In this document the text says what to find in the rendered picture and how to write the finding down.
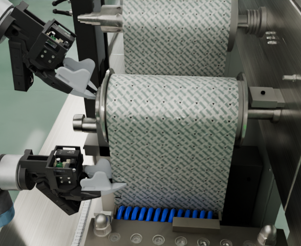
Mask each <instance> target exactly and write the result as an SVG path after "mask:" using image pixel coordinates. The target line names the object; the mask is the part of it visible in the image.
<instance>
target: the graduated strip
mask: <svg viewBox="0 0 301 246"><path fill-rule="evenodd" d="M92 201H93V199H91V200H86V201H84V204H83V208H82V211H81V214H80V217H79V220H78V224H77V227H76V231H75V234H74V237H73V241H72V244H71V246H80V245H81V241H82V238H83V234H84V230H85V227H86V223H87V219H88V216H89V212H90V208H91V205H92Z"/></svg>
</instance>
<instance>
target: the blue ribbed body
mask: <svg viewBox="0 0 301 246"><path fill-rule="evenodd" d="M121 217H123V220H128V219H129V218H130V220H136V218H137V220H138V221H142V220H143V218H144V219H145V221H151V220H152V221H154V222H157V221H158V220H159V221H160V222H165V221H167V222H170V223H172V219H173V217H185V218H201V219H218V216H214V214H213V212H212V211H209V212H208V215H207V216H206V212H205V211H204V210H202V211H201V212H200V215H199V213H198V211H197V210H194V211H193V214H192V213H191V211H190V210H189V209H188V210H186V212H185V214H184V211H183V210H182V209H180V210H179V211H178V213H177V212H176V209H174V208H173V209H172V210H171V212H170V211H169V210H168V209H167V208H165V209H164V210H163V212H162V209H161V208H157V209H156V211H155V210H154V208H153V207H151V208H149V210H148V209H147V208H146V207H143V208H142V209H140V208H139V207H138V206H137V207H135V208H134V209H133V208H132V207H131V206H128V207H127V208H125V206H121V207H120V208H119V210H118V211H117V217H116V219H121Z"/></svg>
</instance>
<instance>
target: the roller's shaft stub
mask: <svg viewBox="0 0 301 246"><path fill-rule="evenodd" d="M280 114H281V107H276V108H263V107H251V104H250V102H249V103H248V116H247V119H255V120H269V121H270V122H271V123H278V122H279V120H280Z"/></svg>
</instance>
